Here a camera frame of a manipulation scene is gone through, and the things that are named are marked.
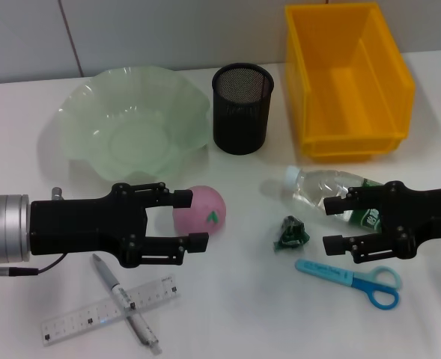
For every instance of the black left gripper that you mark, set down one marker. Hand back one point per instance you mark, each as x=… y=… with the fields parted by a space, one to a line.
x=74 y=224

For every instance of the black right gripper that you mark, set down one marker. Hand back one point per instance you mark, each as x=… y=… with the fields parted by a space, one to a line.
x=411 y=217

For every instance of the pink toy peach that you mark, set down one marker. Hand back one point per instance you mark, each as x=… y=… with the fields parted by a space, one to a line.
x=201 y=207

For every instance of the clear water bottle green label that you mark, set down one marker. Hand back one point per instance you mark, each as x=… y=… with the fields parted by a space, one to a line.
x=313 y=190

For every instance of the green plastic wrapper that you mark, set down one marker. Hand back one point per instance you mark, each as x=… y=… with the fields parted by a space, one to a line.
x=291 y=235

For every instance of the blue scissors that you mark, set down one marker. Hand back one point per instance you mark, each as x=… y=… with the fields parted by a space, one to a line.
x=325 y=271

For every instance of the grey pen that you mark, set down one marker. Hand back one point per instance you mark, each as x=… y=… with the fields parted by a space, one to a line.
x=108 y=278

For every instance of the green glass fruit plate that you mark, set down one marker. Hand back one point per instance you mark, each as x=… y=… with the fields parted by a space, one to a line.
x=130 y=131

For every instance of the black mesh pen holder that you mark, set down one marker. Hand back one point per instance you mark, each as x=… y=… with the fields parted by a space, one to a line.
x=242 y=123

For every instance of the transparent plastic ruler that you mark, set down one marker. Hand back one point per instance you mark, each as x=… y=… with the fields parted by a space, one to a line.
x=74 y=323

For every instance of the yellow plastic bin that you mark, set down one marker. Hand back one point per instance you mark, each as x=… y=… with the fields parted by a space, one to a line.
x=355 y=93

